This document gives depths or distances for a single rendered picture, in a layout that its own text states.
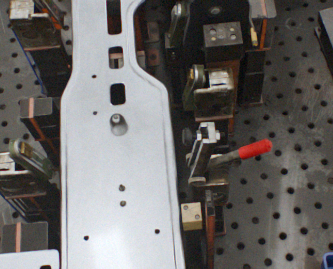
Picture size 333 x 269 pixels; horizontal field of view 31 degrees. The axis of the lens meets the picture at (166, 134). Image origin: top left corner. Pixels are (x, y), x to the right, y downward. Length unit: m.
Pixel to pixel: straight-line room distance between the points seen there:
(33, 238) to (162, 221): 0.24
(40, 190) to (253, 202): 0.51
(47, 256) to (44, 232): 0.06
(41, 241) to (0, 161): 0.17
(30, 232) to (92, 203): 0.13
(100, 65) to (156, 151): 0.23
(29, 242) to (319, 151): 0.73
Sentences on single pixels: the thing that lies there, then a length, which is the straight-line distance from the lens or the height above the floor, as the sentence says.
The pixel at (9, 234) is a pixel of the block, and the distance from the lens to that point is 1.17.
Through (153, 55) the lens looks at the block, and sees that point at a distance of 1.60.
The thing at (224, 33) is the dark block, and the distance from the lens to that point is 1.13.
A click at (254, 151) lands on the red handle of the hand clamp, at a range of 1.00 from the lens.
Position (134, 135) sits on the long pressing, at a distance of 1.17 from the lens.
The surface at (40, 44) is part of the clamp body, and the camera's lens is 1.38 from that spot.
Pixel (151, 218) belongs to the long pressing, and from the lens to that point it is 1.10.
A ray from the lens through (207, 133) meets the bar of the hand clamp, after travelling 0.93.
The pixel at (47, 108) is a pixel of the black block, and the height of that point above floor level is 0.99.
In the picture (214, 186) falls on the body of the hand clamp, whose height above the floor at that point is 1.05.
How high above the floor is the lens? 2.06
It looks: 65 degrees down
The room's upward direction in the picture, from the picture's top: 9 degrees counter-clockwise
